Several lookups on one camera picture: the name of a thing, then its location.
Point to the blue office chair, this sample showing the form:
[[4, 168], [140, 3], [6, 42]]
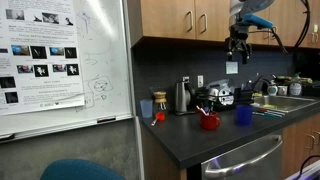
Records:
[[80, 170]]

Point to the white paper note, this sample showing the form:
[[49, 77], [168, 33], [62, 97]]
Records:
[[232, 67]]

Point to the whiteboard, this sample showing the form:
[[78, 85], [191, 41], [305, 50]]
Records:
[[106, 66]]

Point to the stainless steel dishwasher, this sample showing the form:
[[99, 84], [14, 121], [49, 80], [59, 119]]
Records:
[[243, 156]]

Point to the red marker white barrel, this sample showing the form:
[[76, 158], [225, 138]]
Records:
[[273, 110]]

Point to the blue plastic cup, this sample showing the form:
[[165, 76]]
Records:
[[244, 115]]

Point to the small white cup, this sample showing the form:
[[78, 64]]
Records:
[[282, 90]]

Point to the clear plastic container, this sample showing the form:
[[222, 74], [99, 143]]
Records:
[[218, 83]]

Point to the research poster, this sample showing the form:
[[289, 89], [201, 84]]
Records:
[[40, 50]]

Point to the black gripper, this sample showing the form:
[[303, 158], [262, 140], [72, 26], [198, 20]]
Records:
[[239, 38]]

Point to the stainless steel sink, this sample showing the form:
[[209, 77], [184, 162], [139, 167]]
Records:
[[283, 102]]

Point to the wooden lower cabinet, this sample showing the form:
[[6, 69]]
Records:
[[300, 143]]

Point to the glass pour-over coffee maker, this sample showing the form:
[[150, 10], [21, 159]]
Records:
[[160, 99]]

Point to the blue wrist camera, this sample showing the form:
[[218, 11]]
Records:
[[257, 20]]

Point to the green marker white barrel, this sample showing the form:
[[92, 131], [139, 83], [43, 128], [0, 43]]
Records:
[[266, 114], [270, 112]]

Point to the white soap bottle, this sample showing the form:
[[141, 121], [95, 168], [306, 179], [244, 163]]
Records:
[[272, 89]]

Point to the black whiteboard marker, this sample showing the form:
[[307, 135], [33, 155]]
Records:
[[6, 136]]

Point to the red measuring scoop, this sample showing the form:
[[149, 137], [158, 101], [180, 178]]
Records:
[[159, 116]]

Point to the wooden upper cabinets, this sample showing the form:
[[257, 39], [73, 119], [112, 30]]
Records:
[[166, 18]]

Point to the stainless steel kettle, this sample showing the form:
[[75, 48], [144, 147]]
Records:
[[182, 98]]

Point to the light blue translucent cup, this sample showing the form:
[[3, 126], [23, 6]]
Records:
[[146, 108]]

